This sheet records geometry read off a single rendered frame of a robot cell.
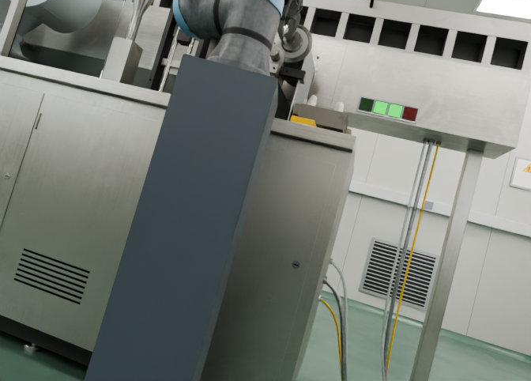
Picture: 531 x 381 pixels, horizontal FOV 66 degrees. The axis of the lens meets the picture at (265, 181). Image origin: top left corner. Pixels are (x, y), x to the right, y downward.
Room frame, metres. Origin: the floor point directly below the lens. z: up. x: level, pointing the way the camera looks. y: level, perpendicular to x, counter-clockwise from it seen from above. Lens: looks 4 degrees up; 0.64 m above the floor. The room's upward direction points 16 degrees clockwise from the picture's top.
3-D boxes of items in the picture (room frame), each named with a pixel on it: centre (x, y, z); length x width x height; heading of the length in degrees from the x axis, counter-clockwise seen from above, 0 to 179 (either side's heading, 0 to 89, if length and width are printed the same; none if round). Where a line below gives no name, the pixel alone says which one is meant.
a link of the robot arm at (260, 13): (0.91, 0.13, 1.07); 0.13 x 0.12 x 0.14; 61
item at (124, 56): (1.71, 0.72, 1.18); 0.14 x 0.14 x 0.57
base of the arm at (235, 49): (0.90, 0.13, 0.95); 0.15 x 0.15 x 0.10
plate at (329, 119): (1.56, -0.17, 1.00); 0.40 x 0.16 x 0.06; 167
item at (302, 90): (1.55, -0.04, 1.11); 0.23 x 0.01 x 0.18; 167
